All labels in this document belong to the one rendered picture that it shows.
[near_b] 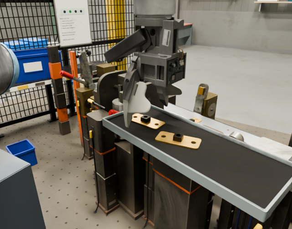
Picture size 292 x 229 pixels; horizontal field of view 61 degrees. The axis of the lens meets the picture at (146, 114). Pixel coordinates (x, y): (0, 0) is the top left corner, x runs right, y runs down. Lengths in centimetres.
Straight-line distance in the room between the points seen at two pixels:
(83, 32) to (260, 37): 740
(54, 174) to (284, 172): 96
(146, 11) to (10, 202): 45
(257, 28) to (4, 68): 832
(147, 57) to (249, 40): 832
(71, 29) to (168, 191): 133
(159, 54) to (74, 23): 126
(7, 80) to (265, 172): 54
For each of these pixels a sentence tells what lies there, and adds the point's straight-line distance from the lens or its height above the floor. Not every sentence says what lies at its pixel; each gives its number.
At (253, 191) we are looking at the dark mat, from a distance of 39.
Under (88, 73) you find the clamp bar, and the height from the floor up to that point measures 112.
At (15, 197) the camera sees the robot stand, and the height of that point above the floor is 104.
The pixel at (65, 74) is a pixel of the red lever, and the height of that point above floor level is 113.
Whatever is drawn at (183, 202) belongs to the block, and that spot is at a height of 105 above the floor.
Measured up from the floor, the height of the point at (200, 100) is 104.
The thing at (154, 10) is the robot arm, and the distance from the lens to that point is 44.
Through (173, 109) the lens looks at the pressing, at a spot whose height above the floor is 100.
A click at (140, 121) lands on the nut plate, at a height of 116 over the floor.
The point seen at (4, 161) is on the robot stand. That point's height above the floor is 110.
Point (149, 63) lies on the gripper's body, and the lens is 45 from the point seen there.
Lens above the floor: 141
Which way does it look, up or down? 25 degrees down
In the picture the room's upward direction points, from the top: straight up
